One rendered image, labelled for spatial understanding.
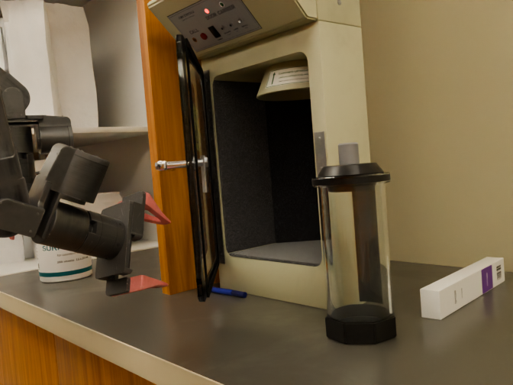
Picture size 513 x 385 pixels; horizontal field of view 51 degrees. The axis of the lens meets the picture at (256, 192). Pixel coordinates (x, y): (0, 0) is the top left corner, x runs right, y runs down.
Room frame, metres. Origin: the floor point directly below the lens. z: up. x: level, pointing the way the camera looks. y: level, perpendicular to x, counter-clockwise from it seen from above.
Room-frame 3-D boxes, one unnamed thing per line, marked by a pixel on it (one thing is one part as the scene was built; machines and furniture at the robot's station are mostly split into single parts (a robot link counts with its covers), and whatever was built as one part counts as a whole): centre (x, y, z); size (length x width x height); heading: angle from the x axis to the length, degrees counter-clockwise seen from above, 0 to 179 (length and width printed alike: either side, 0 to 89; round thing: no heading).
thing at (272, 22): (0.94, 0.03, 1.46); 0.32 x 0.12 x 0.10; 41
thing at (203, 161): (0.83, 0.08, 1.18); 0.02 x 0.02 x 0.06; 0
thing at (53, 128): (1.01, 0.40, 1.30); 0.11 x 0.09 x 0.12; 117
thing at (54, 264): (1.37, 0.50, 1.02); 0.13 x 0.13 x 0.15
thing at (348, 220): (0.75, -0.13, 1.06); 0.11 x 0.11 x 0.21
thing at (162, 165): (0.86, 0.12, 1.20); 0.10 x 0.05 x 0.03; 0
